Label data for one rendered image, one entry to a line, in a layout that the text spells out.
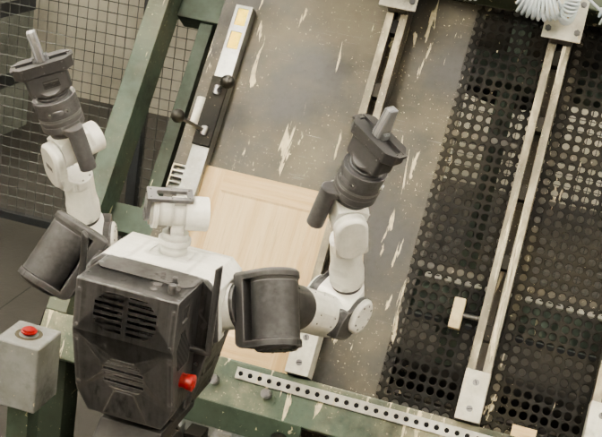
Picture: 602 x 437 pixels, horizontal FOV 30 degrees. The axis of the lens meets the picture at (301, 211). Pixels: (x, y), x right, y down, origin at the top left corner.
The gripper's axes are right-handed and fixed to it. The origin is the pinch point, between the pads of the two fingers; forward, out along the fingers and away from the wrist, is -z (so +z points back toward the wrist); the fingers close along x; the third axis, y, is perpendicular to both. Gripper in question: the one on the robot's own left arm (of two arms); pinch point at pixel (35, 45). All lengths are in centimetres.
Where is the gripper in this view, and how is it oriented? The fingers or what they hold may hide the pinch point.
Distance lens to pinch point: 226.6
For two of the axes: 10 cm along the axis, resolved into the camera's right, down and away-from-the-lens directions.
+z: 2.0, 8.3, 5.2
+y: 2.4, 4.8, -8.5
